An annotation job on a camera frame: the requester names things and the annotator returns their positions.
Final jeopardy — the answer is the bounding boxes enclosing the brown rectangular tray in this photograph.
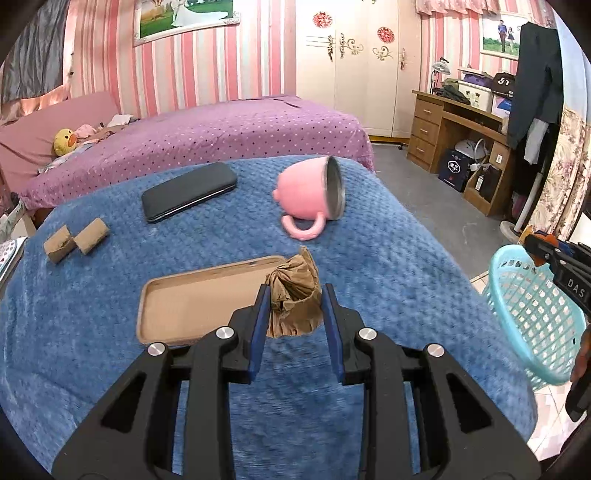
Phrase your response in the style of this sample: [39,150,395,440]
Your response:
[137,255,288,345]

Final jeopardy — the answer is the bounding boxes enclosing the white storage box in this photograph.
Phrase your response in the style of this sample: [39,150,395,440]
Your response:
[457,69,495,112]

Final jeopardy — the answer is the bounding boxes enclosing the brown paper ball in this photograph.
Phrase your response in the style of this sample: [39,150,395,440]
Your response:
[264,246,323,339]

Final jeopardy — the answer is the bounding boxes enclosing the pink covered headboard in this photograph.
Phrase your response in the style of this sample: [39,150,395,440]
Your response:
[0,90,122,195]

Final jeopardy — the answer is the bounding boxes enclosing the purple bed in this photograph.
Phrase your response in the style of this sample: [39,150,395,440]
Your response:
[18,95,376,212]

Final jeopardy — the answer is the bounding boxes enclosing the pink pig mug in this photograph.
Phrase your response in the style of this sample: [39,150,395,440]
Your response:
[271,156,346,241]

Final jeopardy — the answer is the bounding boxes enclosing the white wardrobe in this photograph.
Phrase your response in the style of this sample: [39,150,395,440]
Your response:
[295,0,424,139]

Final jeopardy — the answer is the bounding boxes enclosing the smooth brown paper roll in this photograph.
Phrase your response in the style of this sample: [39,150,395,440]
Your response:
[43,224,77,264]
[74,218,110,256]

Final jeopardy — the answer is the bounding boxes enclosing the white round appliance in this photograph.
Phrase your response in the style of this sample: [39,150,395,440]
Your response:
[454,138,488,161]

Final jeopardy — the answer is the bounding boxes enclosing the black paper bag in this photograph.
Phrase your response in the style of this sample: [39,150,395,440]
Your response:
[437,148,472,193]

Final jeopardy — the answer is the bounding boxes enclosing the grey hanging cloth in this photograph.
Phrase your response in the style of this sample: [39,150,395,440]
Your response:
[0,0,71,105]

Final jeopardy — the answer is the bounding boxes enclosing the cardboard box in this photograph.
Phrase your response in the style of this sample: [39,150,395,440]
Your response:
[462,163,502,205]

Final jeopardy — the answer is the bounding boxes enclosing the couple wall poster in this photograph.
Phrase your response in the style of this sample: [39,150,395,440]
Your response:
[479,12,530,61]

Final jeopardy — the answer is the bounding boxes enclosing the person's right hand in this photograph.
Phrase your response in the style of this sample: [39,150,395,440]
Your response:
[571,323,591,385]

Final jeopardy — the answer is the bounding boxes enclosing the dotted patterned cloth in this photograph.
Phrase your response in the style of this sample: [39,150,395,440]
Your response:
[0,236,29,283]

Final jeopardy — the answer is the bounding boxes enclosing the wooden desk with drawers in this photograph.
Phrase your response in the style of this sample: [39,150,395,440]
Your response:
[407,89,514,216]

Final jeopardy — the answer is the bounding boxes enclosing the small desk lamp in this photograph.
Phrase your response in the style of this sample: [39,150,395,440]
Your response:
[431,57,452,94]

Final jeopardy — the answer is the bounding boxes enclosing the framed wedding photo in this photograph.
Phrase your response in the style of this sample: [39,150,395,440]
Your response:
[133,0,241,47]

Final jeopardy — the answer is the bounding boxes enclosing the white fan stand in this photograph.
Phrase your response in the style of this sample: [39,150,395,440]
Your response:
[501,172,546,241]

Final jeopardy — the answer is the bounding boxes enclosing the yellow duck plush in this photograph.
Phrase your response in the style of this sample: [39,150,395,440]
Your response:
[52,128,77,157]

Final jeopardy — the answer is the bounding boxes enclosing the black hanging garment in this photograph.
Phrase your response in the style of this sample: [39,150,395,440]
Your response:
[506,21,563,149]

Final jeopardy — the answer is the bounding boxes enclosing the floral curtain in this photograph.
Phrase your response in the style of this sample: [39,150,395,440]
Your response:
[537,105,591,241]

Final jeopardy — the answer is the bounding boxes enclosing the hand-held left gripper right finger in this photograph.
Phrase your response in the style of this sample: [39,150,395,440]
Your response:
[322,283,542,480]

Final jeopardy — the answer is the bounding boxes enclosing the pink window curtain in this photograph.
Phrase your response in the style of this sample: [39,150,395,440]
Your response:
[0,82,71,126]

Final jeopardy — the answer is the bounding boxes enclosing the black phone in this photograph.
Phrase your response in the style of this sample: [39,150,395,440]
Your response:
[141,161,238,224]

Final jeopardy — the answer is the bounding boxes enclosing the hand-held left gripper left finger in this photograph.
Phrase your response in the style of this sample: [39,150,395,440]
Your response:
[52,284,273,480]

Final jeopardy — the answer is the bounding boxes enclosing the pink curtain valance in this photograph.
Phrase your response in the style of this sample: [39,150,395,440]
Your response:
[414,0,502,17]

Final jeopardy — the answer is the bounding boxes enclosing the turquoise plastic basket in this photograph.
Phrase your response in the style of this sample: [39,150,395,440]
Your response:
[488,243,588,387]

